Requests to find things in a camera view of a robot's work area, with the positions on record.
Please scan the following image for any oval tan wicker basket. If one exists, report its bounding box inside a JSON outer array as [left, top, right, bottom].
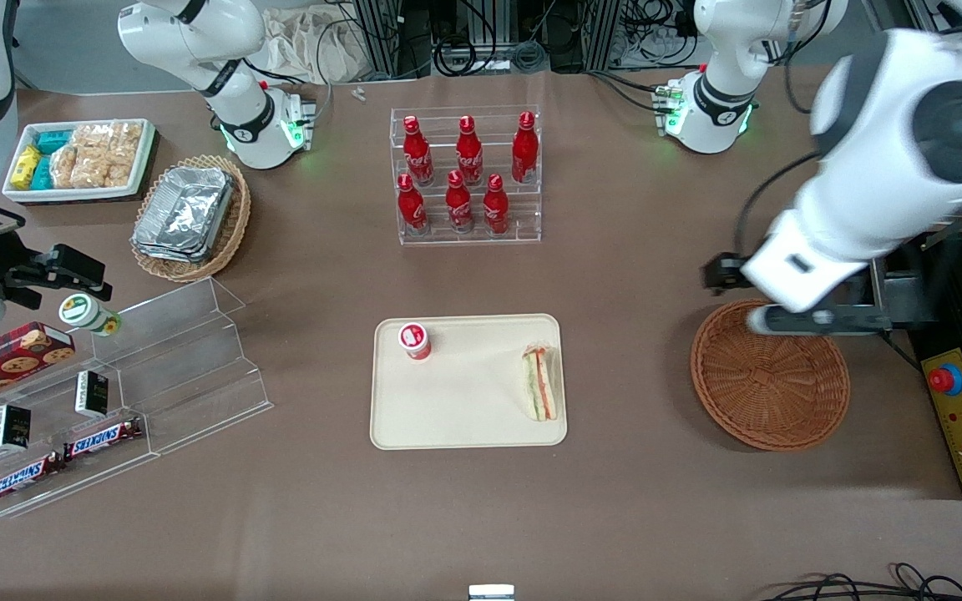
[[129, 154, 251, 283]]

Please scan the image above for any beige cloth bag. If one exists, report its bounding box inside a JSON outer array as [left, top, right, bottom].
[[260, 8, 365, 84]]

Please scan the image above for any black arm base cable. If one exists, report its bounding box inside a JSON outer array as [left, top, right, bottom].
[[588, 70, 667, 114]]

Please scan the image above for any yellow snack packet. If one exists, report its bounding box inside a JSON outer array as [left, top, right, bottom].
[[11, 145, 43, 191]]

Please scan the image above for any triangle sandwich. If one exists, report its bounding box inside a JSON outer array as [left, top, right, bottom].
[[521, 342, 561, 422]]

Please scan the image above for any beige plastic serving tray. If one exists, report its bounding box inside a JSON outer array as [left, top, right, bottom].
[[370, 314, 568, 451]]

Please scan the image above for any clear acrylic step shelf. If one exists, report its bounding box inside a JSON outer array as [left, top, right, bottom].
[[0, 277, 275, 520]]

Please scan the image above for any black floor cable bundle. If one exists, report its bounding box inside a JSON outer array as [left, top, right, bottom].
[[769, 563, 962, 601]]

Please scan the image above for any red cup with white lid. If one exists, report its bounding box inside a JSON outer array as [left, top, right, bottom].
[[398, 322, 433, 361]]

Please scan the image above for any round brown wicker basket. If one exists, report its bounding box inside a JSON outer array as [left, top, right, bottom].
[[690, 299, 851, 452]]

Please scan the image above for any clear acrylic bottle rack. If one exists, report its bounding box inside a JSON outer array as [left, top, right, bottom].
[[389, 105, 543, 246]]

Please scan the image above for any small black box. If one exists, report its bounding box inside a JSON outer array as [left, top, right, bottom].
[[74, 371, 109, 418], [0, 404, 32, 452]]

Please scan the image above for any white rectangular snack tray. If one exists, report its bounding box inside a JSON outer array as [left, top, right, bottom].
[[2, 119, 156, 204]]

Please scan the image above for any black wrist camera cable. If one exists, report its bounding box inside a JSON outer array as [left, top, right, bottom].
[[732, 150, 821, 260]]

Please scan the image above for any red cola bottle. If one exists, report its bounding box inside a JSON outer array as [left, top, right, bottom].
[[483, 173, 510, 235], [402, 115, 435, 186], [511, 111, 539, 184], [397, 173, 429, 236], [455, 115, 484, 186], [445, 170, 475, 234]]

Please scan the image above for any aluminium foil tray stack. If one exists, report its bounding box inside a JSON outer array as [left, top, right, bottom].
[[131, 165, 236, 265]]

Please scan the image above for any Snickers chocolate bar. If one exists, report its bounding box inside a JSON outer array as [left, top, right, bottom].
[[0, 452, 66, 505], [63, 417, 144, 462]]

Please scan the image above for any clear rice cracker bag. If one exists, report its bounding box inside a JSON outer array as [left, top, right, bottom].
[[105, 122, 144, 188], [50, 144, 82, 189], [72, 124, 115, 189]]

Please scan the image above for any grey metal housing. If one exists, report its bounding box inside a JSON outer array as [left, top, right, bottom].
[[870, 250, 923, 331]]

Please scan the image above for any black coiled cable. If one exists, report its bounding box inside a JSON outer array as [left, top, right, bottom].
[[433, 35, 500, 78]]

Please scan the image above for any black machine housing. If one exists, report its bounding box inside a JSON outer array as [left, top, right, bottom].
[[907, 234, 962, 502]]

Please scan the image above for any red tartan cookie box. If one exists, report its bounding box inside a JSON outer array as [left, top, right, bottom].
[[0, 321, 77, 416]]

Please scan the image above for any green and white cup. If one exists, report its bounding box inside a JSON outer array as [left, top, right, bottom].
[[58, 293, 123, 338]]

